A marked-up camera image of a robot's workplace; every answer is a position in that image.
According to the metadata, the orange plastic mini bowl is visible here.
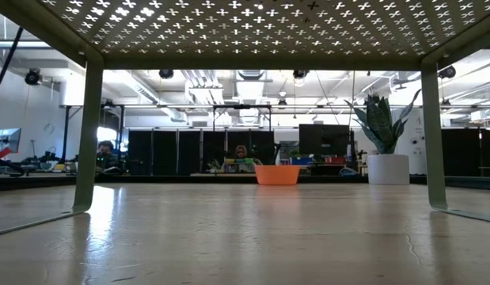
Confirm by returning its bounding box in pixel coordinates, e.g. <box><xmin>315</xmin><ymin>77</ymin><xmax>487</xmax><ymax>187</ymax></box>
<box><xmin>254</xmin><ymin>165</ymin><xmax>302</xmax><ymax>186</ymax></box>

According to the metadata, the person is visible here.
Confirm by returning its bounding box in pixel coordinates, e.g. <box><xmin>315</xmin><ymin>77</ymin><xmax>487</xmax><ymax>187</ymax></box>
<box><xmin>96</xmin><ymin>140</ymin><xmax>120</xmax><ymax>173</ymax></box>
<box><xmin>222</xmin><ymin>144</ymin><xmax>264</xmax><ymax>173</ymax></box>

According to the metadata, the black monitor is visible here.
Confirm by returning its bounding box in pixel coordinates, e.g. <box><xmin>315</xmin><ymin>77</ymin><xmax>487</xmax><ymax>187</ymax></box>
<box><xmin>298</xmin><ymin>123</ymin><xmax>353</xmax><ymax>158</ymax></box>

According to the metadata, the green plant in white pot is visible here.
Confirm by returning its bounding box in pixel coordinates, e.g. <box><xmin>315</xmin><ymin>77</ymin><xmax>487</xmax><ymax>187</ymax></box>
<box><xmin>344</xmin><ymin>89</ymin><xmax>423</xmax><ymax>186</ymax></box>

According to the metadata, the grey monitor screen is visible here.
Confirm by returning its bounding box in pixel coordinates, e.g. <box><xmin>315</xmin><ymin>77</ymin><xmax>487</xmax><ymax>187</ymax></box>
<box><xmin>0</xmin><ymin>127</ymin><xmax>22</xmax><ymax>155</ymax></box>

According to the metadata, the black partition wall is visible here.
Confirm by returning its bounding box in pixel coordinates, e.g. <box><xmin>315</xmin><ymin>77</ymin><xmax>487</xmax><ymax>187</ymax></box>
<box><xmin>442</xmin><ymin>128</ymin><xmax>490</xmax><ymax>176</ymax></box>
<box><xmin>127</xmin><ymin>129</ymin><xmax>275</xmax><ymax>176</ymax></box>

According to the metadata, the black background workstation frame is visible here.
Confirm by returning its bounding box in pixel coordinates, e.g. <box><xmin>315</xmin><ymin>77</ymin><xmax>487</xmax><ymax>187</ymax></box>
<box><xmin>59</xmin><ymin>103</ymin><xmax>490</xmax><ymax>165</ymax></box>

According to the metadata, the black aluminium table frame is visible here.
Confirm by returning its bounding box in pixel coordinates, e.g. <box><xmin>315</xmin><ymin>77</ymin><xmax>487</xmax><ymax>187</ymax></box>
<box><xmin>0</xmin><ymin>172</ymin><xmax>490</xmax><ymax>193</ymax></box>

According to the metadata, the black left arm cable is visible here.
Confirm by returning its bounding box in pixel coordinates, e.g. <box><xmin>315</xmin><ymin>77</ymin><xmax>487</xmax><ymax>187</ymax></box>
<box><xmin>0</xmin><ymin>25</ymin><xmax>25</xmax><ymax>120</ymax></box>

